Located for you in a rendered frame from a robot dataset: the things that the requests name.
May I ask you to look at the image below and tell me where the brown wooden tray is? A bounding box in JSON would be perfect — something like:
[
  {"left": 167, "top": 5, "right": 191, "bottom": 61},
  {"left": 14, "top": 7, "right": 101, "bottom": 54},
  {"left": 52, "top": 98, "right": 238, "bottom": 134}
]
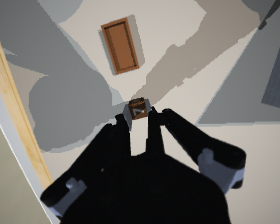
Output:
[{"left": 101, "top": 18, "right": 139, "bottom": 74}]

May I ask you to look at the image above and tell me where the brown cube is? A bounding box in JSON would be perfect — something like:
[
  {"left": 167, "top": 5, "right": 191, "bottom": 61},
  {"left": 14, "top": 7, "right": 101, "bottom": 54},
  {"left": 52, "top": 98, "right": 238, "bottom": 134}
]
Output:
[{"left": 128, "top": 98, "right": 148, "bottom": 120}]

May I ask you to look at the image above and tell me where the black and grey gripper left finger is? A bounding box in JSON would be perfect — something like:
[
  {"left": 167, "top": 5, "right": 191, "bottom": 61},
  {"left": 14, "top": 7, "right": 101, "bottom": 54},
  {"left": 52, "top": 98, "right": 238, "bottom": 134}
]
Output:
[{"left": 40, "top": 104, "right": 132, "bottom": 221}]

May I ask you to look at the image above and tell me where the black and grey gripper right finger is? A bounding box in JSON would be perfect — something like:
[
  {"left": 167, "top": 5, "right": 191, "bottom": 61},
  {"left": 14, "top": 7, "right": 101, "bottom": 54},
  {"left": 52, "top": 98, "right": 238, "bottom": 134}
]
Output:
[{"left": 143, "top": 99, "right": 247, "bottom": 195}]

